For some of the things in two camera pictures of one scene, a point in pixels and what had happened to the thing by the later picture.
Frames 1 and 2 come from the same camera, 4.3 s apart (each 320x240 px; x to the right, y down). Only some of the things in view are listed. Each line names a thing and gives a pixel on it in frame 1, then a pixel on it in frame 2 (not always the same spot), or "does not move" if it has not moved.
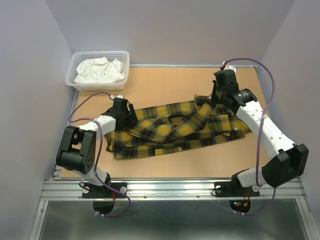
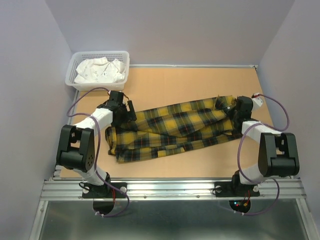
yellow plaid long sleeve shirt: (173, 127) does not move
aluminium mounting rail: (270, 190) does not move
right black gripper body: (223, 95) to (235, 115)
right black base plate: (234, 189) does not move
